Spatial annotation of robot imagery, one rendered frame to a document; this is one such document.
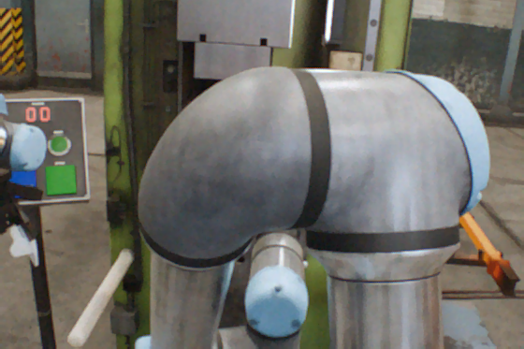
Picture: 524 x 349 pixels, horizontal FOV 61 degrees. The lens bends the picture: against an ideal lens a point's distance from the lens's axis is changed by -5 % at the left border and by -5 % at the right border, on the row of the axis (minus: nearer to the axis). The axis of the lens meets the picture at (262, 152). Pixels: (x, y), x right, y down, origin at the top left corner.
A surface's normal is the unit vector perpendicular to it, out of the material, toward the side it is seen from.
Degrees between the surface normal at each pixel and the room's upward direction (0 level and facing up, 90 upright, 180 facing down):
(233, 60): 90
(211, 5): 90
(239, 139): 65
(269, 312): 88
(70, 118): 60
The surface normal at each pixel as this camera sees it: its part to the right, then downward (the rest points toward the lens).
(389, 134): 0.26, -0.19
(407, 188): 0.08, -0.09
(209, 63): -0.05, 0.30
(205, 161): -0.37, 0.04
